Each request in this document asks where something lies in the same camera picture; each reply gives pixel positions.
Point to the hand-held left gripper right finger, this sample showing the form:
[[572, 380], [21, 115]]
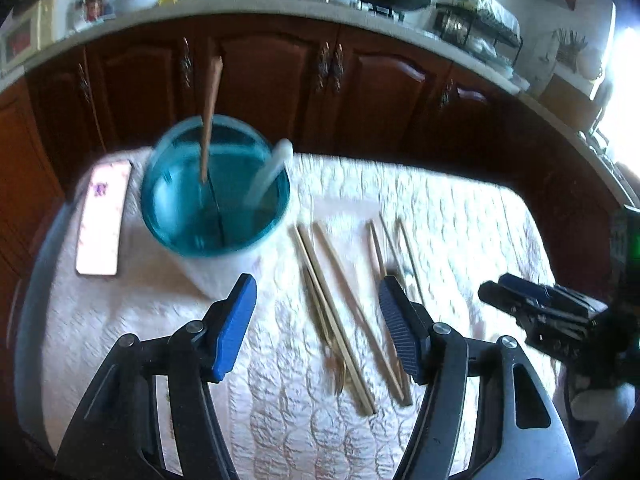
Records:
[[400, 330]]

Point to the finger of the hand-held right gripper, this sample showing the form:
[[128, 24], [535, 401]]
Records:
[[545, 325], [550, 296]]

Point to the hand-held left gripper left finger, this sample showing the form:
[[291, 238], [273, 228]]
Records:
[[235, 325]]

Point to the teal plastic cup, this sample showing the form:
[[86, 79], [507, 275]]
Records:
[[175, 210]]

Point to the dark brown wooden chopstick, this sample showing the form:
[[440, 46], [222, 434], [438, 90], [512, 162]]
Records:
[[209, 125]]

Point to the white quilted cloth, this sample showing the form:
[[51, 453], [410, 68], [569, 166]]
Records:
[[280, 410]]

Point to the smartphone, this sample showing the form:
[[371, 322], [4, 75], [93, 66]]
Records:
[[102, 220]]

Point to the wooden cutting board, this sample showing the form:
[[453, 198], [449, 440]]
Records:
[[567, 97]]

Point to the round bamboo lid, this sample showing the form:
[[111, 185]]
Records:
[[590, 62]]

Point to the brown wooden base cabinet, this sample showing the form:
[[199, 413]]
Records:
[[280, 85]]

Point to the black dish rack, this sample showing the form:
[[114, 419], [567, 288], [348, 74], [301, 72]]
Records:
[[475, 30]]

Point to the speckled stone countertop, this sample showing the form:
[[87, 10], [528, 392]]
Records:
[[250, 7]]

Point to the cream microwave oven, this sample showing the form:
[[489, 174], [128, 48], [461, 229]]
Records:
[[25, 35]]

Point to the wall utensil holder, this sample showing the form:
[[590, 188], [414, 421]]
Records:
[[570, 47]]

